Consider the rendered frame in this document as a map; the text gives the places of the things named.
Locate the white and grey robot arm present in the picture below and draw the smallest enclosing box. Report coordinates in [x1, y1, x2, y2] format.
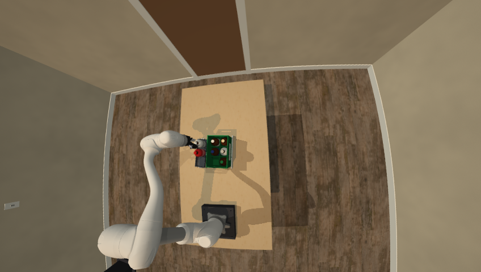
[98, 130, 230, 270]

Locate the red bottle with pale label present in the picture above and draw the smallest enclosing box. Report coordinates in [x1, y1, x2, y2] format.
[194, 149, 205, 157]

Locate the brown bottle with blue cap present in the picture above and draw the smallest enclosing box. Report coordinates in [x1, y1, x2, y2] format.
[211, 148, 220, 156]

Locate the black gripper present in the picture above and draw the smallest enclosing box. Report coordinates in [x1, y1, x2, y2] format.
[185, 135, 200, 149]

